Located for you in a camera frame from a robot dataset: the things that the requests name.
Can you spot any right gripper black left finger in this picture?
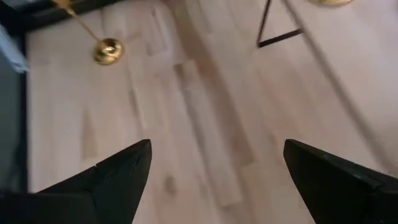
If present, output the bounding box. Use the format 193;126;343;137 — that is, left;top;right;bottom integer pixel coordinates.
0;139;153;224

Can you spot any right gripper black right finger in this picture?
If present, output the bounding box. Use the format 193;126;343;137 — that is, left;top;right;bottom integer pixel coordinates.
283;139;398;224

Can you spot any tall slim brass candlestick holder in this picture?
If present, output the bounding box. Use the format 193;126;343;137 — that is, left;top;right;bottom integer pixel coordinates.
51;0;124;66

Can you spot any wooden shelf with black legs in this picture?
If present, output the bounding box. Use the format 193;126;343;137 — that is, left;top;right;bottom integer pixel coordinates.
256;0;305;49

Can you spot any pale blue sheet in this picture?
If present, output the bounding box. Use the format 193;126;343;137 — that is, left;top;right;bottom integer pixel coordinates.
0;23;30;74

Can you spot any black table edge frame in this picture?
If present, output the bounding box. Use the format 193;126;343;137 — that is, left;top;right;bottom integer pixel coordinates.
0;0;122;194

